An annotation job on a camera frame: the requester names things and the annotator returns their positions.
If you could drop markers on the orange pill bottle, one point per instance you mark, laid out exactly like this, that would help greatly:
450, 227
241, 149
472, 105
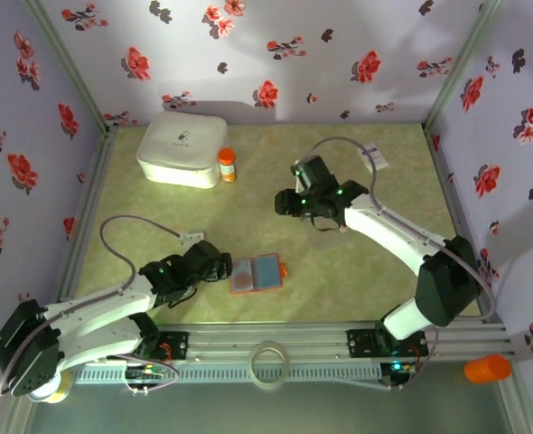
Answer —
227, 165

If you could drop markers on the aluminium frame post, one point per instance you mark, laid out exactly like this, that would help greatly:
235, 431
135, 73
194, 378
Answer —
66, 59
464, 59

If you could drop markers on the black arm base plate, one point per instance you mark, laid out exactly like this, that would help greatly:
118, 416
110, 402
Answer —
178, 343
359, 342

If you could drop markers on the aluminium side rail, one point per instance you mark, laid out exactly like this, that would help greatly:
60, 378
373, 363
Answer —
445, 181
92, 181

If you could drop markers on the red circle card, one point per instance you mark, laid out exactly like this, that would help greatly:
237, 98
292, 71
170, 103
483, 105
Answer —
343, 229
244, 276

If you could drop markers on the aluminium frame rail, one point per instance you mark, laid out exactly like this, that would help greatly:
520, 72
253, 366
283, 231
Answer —
230, 336

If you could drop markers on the orange plastic cup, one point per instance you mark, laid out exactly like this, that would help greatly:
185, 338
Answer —
488, 368

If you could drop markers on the orange card holder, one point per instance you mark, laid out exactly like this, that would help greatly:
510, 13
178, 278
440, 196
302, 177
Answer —
268, 273

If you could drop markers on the white medicine box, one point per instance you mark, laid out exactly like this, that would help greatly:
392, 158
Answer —
180, 149

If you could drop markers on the clear tape roll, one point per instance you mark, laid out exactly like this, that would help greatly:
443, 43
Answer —
254, 367

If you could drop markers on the green circuit board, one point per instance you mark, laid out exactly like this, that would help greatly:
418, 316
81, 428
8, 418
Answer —
151, 371
397, 367

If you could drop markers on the small white paper packet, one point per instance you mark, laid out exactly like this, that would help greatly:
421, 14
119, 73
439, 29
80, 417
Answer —
379, 158

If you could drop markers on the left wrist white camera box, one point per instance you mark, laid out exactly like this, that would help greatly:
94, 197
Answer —
193, 236

